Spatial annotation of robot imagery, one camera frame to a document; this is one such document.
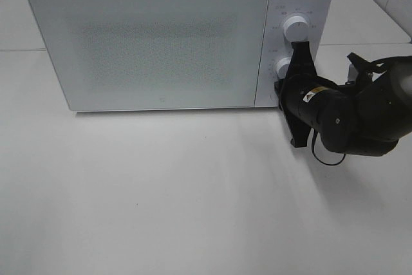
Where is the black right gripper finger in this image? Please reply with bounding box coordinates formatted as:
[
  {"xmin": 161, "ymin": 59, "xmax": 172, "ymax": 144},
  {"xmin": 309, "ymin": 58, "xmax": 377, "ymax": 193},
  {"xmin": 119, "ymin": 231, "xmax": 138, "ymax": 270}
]
[
  {"xmin": 274, "ymin": 80, "xmax": 311, "ymax": 148},
  {"xmin": 285, "ymin": 41, "xmax": 317, "ymax": 79}
]

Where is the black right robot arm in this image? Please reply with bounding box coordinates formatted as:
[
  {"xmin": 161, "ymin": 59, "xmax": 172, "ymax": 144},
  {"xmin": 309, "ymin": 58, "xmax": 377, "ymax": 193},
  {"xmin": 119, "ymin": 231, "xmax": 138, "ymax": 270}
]
[{"xmin": 274, "ymin": 41, "xmax": 411, "ymax": 156}]

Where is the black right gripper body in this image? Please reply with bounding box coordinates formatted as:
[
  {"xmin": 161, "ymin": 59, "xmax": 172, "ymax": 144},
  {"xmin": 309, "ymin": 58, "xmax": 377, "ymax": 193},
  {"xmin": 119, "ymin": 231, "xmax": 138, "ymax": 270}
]
[{"xmin": 279, "ymin": 75, "xmax": 337, "ymax": 127}]

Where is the white control knob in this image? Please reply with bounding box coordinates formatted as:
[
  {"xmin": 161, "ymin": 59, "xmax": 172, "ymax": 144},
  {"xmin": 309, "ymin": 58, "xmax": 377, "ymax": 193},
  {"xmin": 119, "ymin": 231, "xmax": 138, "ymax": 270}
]
[
  {"xmin": 274, "ymin": 57, "xmax": 291, "ymax": 80},
  {"xmin": 281, "ymin": 13, "xmax": 310, "ymax": 43}
]

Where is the white microwave door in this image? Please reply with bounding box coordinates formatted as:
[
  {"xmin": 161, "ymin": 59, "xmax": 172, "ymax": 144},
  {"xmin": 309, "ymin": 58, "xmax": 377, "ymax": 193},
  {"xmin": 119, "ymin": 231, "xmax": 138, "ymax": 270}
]
[{"xmin": 29, "ymin": 0, "xmax": 267, "ymax": 112}]

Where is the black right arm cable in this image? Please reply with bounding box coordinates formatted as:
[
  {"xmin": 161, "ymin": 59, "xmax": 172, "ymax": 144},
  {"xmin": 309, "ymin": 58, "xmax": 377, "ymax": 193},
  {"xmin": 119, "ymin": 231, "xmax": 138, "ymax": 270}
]
[{"xmin": 309, "ymin": 128, "xmax": 348, "ymax": 166}]

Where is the round white door button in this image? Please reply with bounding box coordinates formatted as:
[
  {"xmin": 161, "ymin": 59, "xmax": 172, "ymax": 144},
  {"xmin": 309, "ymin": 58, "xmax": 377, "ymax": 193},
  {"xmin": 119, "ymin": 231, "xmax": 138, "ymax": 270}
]
[{"xmin": 270, "ymin": 93, "xmax": 278, "ymax": 105}]

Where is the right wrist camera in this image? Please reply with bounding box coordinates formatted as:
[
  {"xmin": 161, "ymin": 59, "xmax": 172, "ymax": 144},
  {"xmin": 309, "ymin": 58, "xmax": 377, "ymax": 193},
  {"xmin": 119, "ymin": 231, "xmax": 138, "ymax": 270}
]
[{"xmin": 347, "ymin": 52, "xmax": 373, "ymax": 84}]

